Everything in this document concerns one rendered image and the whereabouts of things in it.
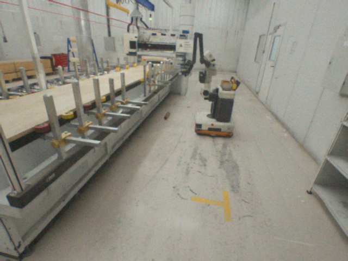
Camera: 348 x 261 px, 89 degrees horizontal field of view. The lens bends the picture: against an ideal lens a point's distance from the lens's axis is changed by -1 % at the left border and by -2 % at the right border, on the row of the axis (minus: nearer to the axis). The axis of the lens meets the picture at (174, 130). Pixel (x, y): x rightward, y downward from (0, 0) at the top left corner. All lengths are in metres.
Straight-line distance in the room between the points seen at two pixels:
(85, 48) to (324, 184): 6.79
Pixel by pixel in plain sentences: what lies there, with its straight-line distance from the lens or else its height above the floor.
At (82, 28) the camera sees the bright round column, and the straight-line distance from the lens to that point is 7.03.
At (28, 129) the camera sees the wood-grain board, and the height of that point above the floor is 0.90.
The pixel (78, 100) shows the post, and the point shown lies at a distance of 1.48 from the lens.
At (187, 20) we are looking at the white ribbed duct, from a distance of 9.83.
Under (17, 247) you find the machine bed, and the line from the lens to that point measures 1.76.
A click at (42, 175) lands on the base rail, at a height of 0.70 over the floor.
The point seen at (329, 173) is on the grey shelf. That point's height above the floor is 0.29.
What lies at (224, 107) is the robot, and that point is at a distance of 3.12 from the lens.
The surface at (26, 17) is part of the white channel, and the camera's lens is 2.58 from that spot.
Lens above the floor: 1.43
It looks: 25 degrees down
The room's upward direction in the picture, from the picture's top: 3 degrees clockwise
